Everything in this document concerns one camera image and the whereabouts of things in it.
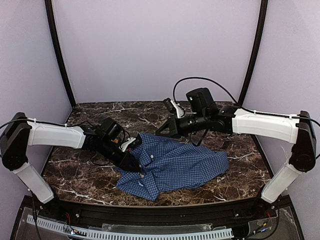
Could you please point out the black aluminium front rail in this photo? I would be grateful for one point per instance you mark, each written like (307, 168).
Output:
(232, 213)

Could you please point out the right black frame post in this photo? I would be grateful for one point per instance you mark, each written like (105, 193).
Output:
(255, 50)

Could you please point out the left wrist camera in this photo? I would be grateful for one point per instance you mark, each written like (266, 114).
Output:
(131, 144)

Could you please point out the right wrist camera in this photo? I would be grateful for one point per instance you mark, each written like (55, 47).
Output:
(174, 108)

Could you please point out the blue checkered shirt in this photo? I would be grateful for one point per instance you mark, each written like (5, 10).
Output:
(168, 165)

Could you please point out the left black frame post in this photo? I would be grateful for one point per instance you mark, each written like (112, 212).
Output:
(58, 52)

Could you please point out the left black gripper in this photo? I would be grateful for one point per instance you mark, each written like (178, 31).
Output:
(127, 160)

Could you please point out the black frame post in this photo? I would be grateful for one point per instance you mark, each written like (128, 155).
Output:
(255, 50)
(58, 52)

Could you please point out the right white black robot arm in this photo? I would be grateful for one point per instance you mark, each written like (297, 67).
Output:
(295, 129)

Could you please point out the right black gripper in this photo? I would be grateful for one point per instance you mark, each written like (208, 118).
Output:
(174, 126)

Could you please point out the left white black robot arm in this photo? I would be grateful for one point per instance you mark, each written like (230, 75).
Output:
(21, 132)

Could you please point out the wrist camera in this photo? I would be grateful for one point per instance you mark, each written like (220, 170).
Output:
(131, 144)
(174, 108)

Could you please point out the white slotted cable duct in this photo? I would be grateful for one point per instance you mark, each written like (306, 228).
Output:
(133, 232)

